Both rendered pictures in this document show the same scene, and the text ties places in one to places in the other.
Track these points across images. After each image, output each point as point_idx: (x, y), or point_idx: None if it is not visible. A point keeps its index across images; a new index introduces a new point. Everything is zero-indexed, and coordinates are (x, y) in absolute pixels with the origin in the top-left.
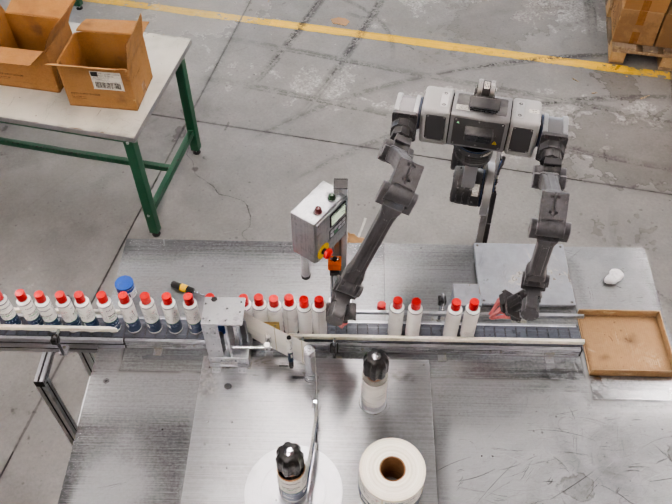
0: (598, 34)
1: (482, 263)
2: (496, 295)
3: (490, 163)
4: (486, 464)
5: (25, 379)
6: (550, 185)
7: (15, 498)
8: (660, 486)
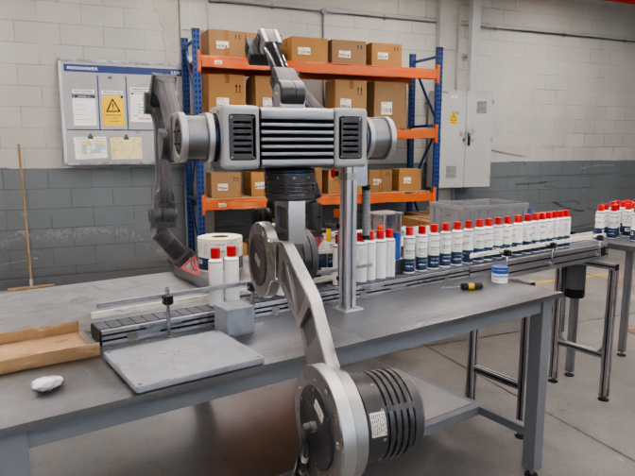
0: None
1: (239, 348)
2: (204, 336)
3: (270, 228)
4: (161, 293)
5: (589, 422)
6: (171, 90)
7: (485, 390)
8: (8, 311)
